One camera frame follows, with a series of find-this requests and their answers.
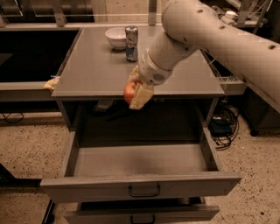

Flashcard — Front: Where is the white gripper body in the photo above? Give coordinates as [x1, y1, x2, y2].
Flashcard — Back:
[138, 50, 173, 85]

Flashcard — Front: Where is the white power strip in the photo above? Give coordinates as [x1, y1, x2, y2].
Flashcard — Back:
[212, 5, 237, 25]

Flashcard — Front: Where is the open grey top drawer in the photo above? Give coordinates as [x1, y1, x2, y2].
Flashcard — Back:
[41, 130, 242, 203]

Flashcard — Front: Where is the yellow sponge cloth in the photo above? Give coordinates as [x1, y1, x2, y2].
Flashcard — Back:
[44, 77, 60, 91]

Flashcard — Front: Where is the black drawer handle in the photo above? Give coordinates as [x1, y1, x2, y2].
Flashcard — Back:
[130, 215, 156, 224]
[128, 185, 161, 198]

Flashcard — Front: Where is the black floor cable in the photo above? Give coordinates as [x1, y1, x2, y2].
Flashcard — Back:
[0, 112, 25, 124]

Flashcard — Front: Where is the red apple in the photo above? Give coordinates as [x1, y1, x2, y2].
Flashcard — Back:
[123, 81, 137, 104]

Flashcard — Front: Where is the black top drawer handle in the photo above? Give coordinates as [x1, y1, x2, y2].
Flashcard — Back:
[128, 185, 161, 198]

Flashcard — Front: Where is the silver blue drink can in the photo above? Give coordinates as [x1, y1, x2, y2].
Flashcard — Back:
[125, 25, 138, 62]

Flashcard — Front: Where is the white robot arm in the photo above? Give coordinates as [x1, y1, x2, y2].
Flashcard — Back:
[124, 0, 280, 112]

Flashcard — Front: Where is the black cable bundle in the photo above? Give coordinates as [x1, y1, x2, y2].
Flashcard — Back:
[208, 104, 240, 151]

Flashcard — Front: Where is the grey cabinet counter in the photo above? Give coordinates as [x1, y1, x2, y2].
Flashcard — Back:
[51, 25, 225, 130]

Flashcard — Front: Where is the white bowl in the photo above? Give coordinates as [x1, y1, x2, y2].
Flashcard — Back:
[105, 27, 126, 50]

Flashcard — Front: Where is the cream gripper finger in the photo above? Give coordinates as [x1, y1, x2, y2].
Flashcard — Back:
[127, 66, 140, 82]
[129, 83, 154, 110]

